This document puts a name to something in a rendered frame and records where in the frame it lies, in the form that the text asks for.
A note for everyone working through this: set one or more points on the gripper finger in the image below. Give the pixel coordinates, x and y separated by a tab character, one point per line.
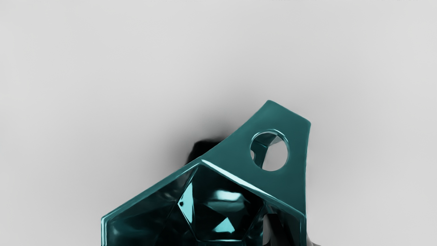
274	232

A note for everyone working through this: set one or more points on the teal faceted mug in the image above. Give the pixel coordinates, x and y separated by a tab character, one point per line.
235	160

